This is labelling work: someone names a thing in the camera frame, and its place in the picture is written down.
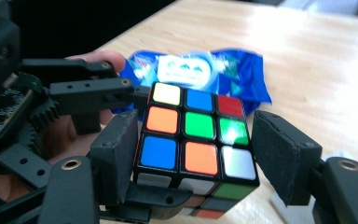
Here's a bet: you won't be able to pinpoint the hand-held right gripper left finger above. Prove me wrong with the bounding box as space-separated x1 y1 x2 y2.
88 110 140 207

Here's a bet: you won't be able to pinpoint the multicoloured puzzle cube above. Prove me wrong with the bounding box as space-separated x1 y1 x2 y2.
132 81 261 220

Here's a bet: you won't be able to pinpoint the blue wet wipes pack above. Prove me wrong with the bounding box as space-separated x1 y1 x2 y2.
111 48 273 117

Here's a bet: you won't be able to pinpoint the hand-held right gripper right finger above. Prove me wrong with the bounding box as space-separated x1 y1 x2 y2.
251 110 324 207

